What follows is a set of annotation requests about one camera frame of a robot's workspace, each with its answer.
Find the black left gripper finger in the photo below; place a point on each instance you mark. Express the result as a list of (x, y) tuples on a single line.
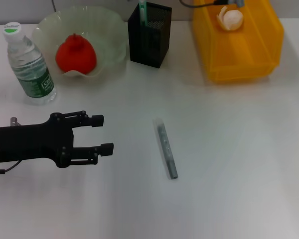
[(107, 149), (97, 120)]

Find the green utility knife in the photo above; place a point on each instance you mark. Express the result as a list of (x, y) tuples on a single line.
[(142, 12)]

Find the pale green glass fruit plate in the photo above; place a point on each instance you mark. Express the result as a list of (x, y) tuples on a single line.
[(107, 37)]

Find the black mesh pen holder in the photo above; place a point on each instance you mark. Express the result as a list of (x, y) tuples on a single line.
[(149, 49)]

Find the white paper ball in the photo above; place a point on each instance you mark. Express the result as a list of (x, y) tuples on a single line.
[(233, 20)]

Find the grey pen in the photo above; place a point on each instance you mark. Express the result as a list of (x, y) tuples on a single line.
[(167, 149)]

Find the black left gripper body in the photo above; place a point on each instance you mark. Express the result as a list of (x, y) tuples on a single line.
[(32, 142)]

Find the yellow plastic bin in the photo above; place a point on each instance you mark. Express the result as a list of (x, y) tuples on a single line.
[(239, 54)]

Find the clear green-label water bottle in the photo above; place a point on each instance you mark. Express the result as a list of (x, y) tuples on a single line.
[(30, 69)]

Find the red-orange fruit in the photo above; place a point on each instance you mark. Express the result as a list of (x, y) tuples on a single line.
[(76, 54)]

